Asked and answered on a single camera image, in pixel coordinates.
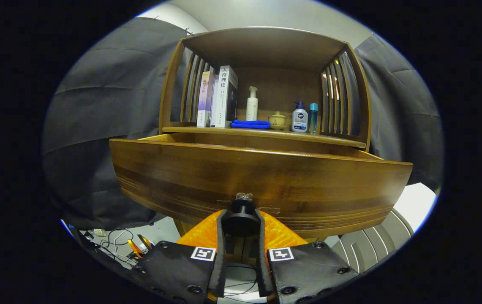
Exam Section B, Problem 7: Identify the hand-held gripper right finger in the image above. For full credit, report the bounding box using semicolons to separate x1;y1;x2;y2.
254;209;359;304

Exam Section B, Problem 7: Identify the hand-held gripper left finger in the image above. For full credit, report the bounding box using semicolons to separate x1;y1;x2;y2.
131;209;229;304

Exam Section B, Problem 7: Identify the wooden drawer with black knob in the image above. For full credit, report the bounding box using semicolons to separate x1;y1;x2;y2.
109;133;414;239

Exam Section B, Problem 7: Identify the wooden countertop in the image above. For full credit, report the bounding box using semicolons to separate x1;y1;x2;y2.
161;126;367;149

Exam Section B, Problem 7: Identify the wooden cabinet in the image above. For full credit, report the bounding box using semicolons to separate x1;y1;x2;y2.
158;26;371;237

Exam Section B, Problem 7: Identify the grey ribbed panel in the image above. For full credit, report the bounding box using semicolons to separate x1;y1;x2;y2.
330;209;414;275

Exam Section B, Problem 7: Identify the blue folded cloth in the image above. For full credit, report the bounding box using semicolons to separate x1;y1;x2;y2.
230;119;271;129

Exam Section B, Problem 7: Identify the beige lidded teacup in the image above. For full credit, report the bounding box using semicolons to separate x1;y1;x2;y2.
267;111;287;130

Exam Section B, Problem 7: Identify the white bottle with blue cap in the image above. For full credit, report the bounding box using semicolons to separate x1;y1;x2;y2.
291;101;309;133

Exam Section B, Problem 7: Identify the teal bottle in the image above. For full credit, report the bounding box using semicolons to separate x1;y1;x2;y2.
308;103;319;135

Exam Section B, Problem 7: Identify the white pump bottle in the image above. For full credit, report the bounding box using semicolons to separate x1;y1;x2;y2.
246;86;259;122

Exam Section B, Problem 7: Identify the white sheet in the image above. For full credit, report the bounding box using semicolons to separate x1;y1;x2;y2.
393;182;438;233

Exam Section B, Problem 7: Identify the white book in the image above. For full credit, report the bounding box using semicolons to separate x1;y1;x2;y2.
211;65;239;128

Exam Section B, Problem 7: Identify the purple book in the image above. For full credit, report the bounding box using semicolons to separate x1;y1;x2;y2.
197;71;215;128

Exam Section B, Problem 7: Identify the black backdrop cloth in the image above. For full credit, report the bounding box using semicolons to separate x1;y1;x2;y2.
41;17;444;231

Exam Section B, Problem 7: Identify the black cable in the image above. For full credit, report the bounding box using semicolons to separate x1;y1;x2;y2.
97;228;152;264

